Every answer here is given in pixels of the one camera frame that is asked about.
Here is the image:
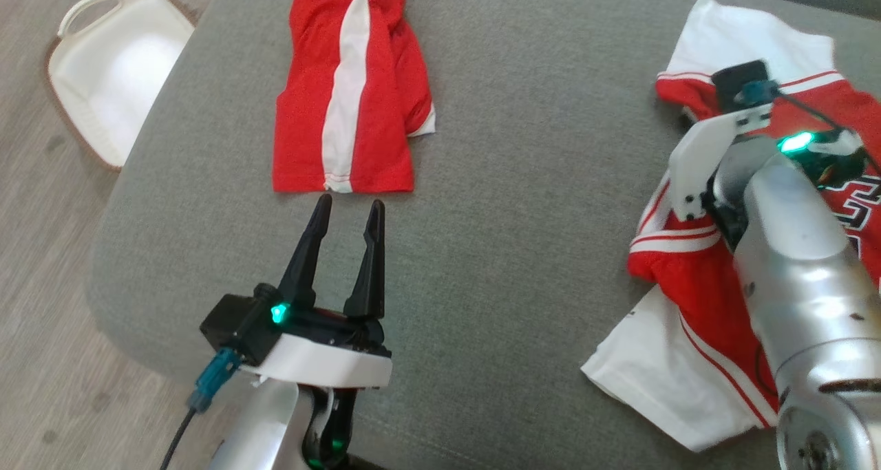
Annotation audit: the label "arm cable teal connector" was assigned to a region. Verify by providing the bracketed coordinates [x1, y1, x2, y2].
[738, 79, 881, 175]
[160, 348, 243, 470]

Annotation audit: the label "red jersey white sleeves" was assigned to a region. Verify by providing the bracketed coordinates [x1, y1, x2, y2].
[580, 0, 881, 453]

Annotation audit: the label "white laundry basket brown rim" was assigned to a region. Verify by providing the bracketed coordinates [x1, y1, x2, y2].
[43, 0, 200, 173]

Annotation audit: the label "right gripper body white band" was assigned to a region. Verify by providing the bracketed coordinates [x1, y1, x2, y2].
[669, 104, 868, 222]

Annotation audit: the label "red shorts white stripe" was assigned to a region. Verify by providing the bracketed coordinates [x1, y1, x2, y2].
[272, 0, 436, 194]

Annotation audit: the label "grey sofa seat cushion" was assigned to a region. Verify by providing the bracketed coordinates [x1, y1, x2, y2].
[86, 0, 881, 470]

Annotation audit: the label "right arm cable teal connector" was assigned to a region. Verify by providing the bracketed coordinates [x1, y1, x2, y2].
[738, 79, 881, 175]

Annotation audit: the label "left arm cable teal connector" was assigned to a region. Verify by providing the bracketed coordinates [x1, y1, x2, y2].
[160, 348, 243, 470]

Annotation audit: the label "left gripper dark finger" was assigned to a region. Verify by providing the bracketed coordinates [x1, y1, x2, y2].
[278, 193, 333, 312]
[343, 199, 387, 321]

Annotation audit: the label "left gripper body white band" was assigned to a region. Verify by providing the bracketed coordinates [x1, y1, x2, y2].
[258, 303, 394, 389]

